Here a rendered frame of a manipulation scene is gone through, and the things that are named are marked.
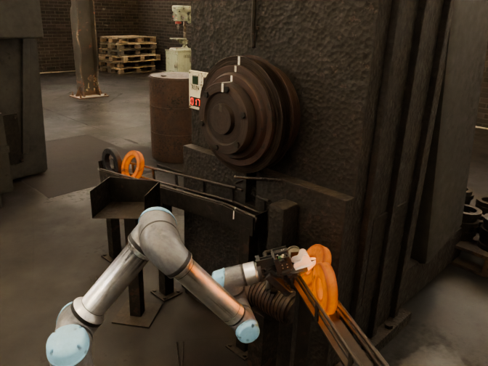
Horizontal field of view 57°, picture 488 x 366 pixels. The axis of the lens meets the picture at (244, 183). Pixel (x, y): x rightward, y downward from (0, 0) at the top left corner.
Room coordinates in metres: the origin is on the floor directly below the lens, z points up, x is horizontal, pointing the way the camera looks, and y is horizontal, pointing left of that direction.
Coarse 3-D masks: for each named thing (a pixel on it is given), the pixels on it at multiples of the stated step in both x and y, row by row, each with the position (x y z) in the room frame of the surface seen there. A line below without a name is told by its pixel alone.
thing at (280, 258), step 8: (256, 256) 1.34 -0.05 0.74; (264, 256) 1.33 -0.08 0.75; (272, 256) 1.33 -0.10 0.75; (280, 256) 1.33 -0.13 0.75; (288, 256) 1.31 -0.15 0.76; (256, 264) 1.32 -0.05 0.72; (264, 264) 1.32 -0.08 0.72; (272, 264) 1.32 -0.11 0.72; (280, 264) 1.32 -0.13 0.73; (288, 264) 1.32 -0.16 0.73; (264, 272) 1.32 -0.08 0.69; (272, 272) 1.32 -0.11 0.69; (280, 272) 1.31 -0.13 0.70; (288, 272) 1.31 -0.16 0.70
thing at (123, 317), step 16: (96, 192) 1.97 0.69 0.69; (112, 192) 2.12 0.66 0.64; (128, 192) 2.10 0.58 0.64; (144, 192) 2.09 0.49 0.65; (96, 208) 1.96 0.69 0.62; (112, 208) 2.02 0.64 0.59; (128, 208) 2.01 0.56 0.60; (144, 208) 2.00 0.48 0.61; (128, 224) 1.97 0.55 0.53; (128, 304) 2.06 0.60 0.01; (144, 304) 2.01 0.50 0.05; (160, 304) 2.08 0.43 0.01; (128, 320) 1.93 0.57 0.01; (144, 320) 1.93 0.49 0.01
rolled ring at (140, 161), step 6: (132, 150) 2.50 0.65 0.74; (126, 156) 2.52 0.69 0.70; (132, 156) 2.50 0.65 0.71; (138, 156) 2.44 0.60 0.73; (126, 162) 2.51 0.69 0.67; (138, 162) 2.42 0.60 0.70; (144, 162) 2.43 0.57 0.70; (126, 168) 2.50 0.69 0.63; (138, 168) 2.40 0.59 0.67; (126, 174) 2.47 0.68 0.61; (132, 174) 2.42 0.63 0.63; (138, 174) 2.39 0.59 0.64
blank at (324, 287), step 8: (320, 264) 1.20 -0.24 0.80; (328, 264) 1.20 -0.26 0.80; (312, 272) 1.26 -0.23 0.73; (320, 272) 1.19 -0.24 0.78; (328, 272) 1.17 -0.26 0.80; (312, 280) 1.25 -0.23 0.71; (320, 280) 1.22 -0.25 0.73; (328, 280) 1.14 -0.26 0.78; (312, 288) 1.25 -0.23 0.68; (320, 288) 1.22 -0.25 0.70; (328, 288) 1.13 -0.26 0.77; (336, 288) 1.13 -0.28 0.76; (320, 296) 1.20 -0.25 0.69; (328, 296) 1.12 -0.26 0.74; (336, 296) 1.12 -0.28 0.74; (328, 304) 1.11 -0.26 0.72; (336, 304) 1.12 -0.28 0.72; (328, 312) 1.12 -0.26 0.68
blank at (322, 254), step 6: (312, 246) 1.40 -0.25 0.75; (318, 246) 1.37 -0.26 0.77; (324, 246) 1.37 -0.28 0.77; (312, 252) 1.38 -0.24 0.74; (318, 252) 1.35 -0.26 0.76; (324, 252) 1.33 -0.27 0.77; (318, 258) 1.33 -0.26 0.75; (324, 258) 1.30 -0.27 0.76; (330, 258) 1.32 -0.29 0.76; (330, 264) 1.30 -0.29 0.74; (312, 270) 1.31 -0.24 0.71; (306, 276) 1.32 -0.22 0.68; (306, 282) 1.30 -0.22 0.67
